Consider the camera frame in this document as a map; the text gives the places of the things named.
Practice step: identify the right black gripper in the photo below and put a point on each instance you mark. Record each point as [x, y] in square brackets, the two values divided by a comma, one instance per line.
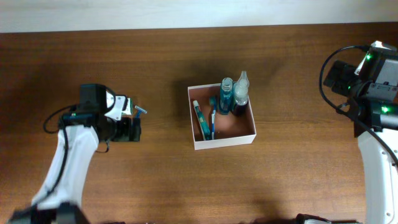
[344, 71]

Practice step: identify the white open cardboard box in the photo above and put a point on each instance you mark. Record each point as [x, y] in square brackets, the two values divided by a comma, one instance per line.
[230, 130]

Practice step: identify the blue white toothbrush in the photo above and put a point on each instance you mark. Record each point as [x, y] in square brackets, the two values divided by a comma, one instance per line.
[212, 103]

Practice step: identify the blue mouthwash bottle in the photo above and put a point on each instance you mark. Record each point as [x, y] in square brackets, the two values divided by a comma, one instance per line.
[226, 94]

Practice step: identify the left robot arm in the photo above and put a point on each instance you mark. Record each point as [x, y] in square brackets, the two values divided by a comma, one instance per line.
[60, 196]

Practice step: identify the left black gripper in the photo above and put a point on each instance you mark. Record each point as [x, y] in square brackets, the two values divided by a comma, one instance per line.
[125, 134]

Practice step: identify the teal toothpaste tube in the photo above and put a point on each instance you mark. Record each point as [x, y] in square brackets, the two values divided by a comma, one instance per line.
[204, 127]

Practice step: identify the green white soap box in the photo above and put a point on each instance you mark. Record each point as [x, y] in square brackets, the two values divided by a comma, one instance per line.
[129, 107]

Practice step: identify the blue disposable razor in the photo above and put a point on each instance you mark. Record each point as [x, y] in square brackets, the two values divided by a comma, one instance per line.
[140, 111]

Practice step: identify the purple hand soap pump bottle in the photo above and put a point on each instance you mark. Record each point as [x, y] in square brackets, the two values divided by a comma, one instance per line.
[240, 95]

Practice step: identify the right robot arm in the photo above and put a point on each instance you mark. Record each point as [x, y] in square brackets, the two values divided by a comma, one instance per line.
[375, 128]

